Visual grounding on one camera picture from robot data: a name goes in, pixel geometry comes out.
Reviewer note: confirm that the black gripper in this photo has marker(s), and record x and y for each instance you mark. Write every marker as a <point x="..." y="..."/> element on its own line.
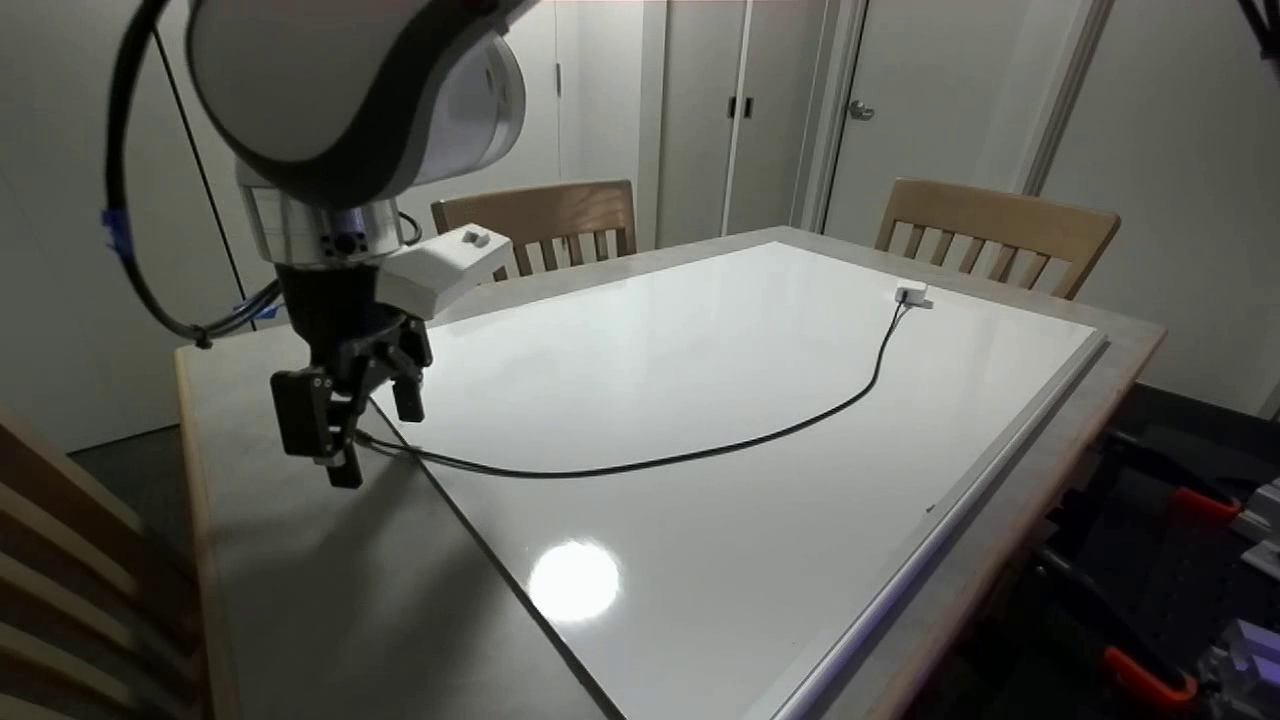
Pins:
<point x="341" y="314"/>

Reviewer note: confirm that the white charger adapter plug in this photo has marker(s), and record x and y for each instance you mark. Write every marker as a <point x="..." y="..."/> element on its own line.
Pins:
<point x="915" y="297"/>

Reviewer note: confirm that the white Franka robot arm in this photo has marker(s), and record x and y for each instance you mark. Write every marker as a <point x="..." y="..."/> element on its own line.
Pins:
<point x="320" y="83"/>

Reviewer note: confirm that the wooden slat-back chair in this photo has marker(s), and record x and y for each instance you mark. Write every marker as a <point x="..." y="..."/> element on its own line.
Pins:
<point x="563" y="210"/>
<point x="65" y="534"/>
<point x="1002" y="210"/>

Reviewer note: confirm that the white door with lever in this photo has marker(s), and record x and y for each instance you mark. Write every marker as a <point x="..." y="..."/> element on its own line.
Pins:
<point x="544" y="144"/>

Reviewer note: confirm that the white closet door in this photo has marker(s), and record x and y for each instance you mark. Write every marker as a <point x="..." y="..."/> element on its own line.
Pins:
<point x="782" y="163"/>
<point x="694" y="163"/>

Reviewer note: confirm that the silver round door knob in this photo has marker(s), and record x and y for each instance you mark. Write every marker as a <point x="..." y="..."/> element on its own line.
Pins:
<point x="863" y="110"/>

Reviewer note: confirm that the white door with knob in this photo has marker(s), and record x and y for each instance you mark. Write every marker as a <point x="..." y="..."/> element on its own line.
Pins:
<point x="963" y="120"/>

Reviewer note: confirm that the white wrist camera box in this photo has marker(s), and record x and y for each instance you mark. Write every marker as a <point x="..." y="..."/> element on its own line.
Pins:
<point x="446" y="265"/>

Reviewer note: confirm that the white whiteboard with aluminium rail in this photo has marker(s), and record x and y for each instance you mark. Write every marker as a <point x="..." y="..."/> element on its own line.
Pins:
<point x="733" y="426"/>

